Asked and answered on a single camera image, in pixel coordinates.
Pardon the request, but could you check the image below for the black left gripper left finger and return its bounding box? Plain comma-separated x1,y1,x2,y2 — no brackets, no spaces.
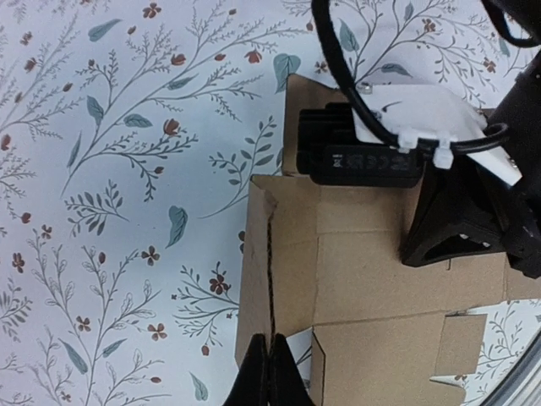
223,333,270,406

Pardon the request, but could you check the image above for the front aluminium rail base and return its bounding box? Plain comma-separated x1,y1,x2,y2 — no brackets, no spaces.
481,332,540,406

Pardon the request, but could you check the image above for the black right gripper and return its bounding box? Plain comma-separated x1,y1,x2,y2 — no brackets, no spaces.
399,54,541,280

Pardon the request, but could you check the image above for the brown cardboard box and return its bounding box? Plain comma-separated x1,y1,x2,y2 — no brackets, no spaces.
236,74,540,405

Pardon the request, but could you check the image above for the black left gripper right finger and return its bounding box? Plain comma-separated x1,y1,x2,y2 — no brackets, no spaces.
270,334,314,406

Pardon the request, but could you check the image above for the floral patterned table mat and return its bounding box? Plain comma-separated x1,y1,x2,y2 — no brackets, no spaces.
1,1,540,405

